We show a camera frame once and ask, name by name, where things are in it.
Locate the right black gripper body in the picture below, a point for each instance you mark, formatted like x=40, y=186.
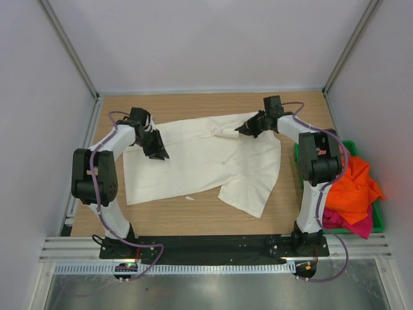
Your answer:
x=257, y=124

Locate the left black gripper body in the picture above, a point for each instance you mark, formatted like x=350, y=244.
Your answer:
x=150, y=143

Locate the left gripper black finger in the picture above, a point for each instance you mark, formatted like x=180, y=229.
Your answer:
x=153, y=156
x=162, y=154

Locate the cream white t shirt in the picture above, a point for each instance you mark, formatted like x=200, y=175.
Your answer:
x=205, y=153

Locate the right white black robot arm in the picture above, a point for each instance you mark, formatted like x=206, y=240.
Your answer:
x=319, y=164

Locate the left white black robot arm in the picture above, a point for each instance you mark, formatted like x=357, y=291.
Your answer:
x=95, y=183

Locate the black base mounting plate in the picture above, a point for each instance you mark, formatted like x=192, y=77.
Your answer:
x=188, y=249

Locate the orange t shirt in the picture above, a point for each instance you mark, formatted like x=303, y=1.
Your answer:
x=351, y=196

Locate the magenta t shirt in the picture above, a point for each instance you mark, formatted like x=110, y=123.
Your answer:
x=333, y=221

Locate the white slotted cable duct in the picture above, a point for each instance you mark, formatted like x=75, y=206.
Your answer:
x=127, y=268

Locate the right aluminium corner post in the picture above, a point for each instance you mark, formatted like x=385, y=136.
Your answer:
x=356, y=35

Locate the aluminium corner post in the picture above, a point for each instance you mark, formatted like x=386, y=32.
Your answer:
x=356, y=35
x=68, y=46

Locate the aluminium front frame rail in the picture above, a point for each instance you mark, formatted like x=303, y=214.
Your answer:
x=77, y=249

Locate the left aluminium corner post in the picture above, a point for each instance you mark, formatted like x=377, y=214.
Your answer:
x=68, y=46

